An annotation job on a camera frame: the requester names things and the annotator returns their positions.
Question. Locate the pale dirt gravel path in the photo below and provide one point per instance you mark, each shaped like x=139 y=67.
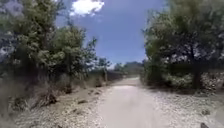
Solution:
x=128 y=106

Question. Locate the row of trees and bushes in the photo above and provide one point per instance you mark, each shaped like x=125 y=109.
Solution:
x=43 y=56

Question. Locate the dry stony verge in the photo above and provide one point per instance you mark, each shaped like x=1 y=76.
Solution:
x=56 y=110

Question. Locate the robot's own part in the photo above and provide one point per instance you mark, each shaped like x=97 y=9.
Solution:
x=204 y=125

